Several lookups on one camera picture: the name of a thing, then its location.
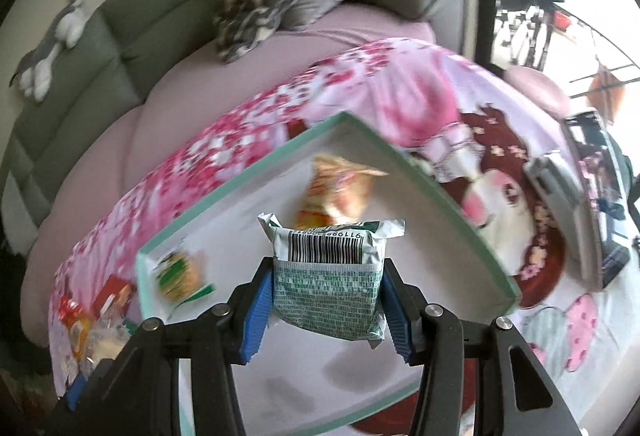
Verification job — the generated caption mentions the large red snack packet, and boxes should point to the large red snack packet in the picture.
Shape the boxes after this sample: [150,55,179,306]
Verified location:
[92,277,133,317]

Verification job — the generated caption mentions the clear pale cake packet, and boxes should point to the clear pale cake packet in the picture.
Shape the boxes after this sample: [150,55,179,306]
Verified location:
[82,311,133,374]

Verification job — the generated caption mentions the yellow snack packet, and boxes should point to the yellow snack packet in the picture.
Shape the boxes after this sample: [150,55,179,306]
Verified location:
[70,316,96,359]

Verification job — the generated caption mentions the silver tablet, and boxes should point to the silver tablet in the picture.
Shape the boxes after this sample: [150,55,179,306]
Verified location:
[524,153,603,291]

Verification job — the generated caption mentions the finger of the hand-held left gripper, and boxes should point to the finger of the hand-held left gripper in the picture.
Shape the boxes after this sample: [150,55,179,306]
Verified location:
[61,371,91,412]

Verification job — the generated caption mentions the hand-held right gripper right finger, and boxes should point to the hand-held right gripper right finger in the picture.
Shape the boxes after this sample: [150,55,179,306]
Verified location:
[381,260,583,436]

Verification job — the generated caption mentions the pink stool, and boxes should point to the pink stool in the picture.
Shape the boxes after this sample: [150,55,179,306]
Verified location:
[505,66,571,114]

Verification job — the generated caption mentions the teal shallow cardboard box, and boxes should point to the teal shallow cardboard box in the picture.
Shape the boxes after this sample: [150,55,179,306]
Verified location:
[135,111,523,436]

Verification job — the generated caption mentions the orange snack packet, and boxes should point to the orange snack packet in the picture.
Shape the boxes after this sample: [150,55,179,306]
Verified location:
[295,153,390,229]

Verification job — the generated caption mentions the grey-green sofa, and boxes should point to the grey-green sofa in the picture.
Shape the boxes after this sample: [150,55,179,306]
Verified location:
[0,0,481,257]

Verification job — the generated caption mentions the round cracker green packet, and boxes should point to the round cracker green packet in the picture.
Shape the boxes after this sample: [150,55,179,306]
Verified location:
[152,250,217,303]

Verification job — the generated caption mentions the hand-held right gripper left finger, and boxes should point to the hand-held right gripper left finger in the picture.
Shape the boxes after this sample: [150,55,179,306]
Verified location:
[47,259,276,436]

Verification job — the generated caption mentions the grey white plush toy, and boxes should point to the grey white plush toy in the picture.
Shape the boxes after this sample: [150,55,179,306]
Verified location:
[9,0,86,103]

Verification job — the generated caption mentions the green white snack packet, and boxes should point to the green white snack packet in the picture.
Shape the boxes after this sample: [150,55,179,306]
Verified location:
[257,212,407,351]

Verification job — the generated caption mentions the orange object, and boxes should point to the orange object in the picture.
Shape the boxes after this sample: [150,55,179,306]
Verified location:
[590,66,628,124]

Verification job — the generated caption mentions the pink printed blanket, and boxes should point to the pink printed blanket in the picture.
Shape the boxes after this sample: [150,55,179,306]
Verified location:
[47,36,621,436]

